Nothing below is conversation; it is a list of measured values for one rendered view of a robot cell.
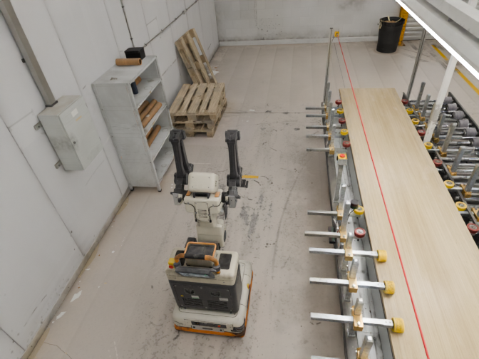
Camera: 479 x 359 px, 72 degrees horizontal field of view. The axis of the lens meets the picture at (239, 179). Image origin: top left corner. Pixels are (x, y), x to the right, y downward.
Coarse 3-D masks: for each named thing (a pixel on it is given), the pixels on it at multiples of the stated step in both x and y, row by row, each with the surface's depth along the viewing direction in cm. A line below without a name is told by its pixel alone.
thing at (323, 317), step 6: (312, 318) 196; (318, 318) 195; (324, 318) 194; (330, 318) 194; (336, 318) 193; (342, 318) 193; (348, 318) 193; (366, 318) 192; (372, 318) 192; (366, 324) 191; (372, 324) 191; (378, 324) 190; (384, 324) 189; (390, 324) 188
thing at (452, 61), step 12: (432, 0) 174; (444, 0) 160; (456, 0) 158; (444, 12) 159; (456, 12) 147; (468, 12) 140; (468, 24) 136; (456, 60) 288; (444, 84) 303; (444, 96) 310; (432, 120) 327; (432, 132) 335
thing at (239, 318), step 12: (240, 264) 311; (252, 276) 321; (240, 300) 282; (180, 312) 277; (192, 312) 276; (204, 312) 276; (216, 312) 275; (228, 312) 274; (240, 312) 274; (180, 324) 280; (240, 324) 268; (240, 336) 277
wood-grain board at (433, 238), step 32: (352, 96) 430; (384, 96) 423; (352, 128) 368; (384, 128) 363; (384, 160) 318; (416, 160) 314; (384, 192) 283; (416, 192) 280; (448, 192) 277; (384, 224) 255; (416, 224) 252; (448, 224) 250; (416, 256) 230; (448, 256) 228; (416, 288) 211; (448, 288) 209; (448, 320) 194; (416, 352) 181; (448, 352) 180
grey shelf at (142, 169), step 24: (120, 72) 380; (144, 72) 436; (96, 96) 367; (120, 96) 363; (144, 96) 393; (120, 120) 383; (168, 120) 479; (120, 144) 406; (144, 144) 400; (168, 144) 506; (144, 168) 425
